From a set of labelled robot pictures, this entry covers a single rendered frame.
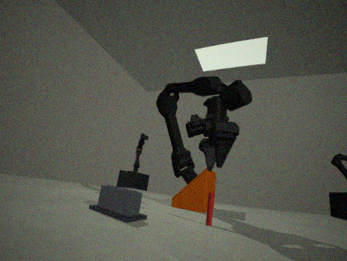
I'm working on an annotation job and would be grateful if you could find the red peg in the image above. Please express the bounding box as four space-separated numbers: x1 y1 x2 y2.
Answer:
205 192 214 226

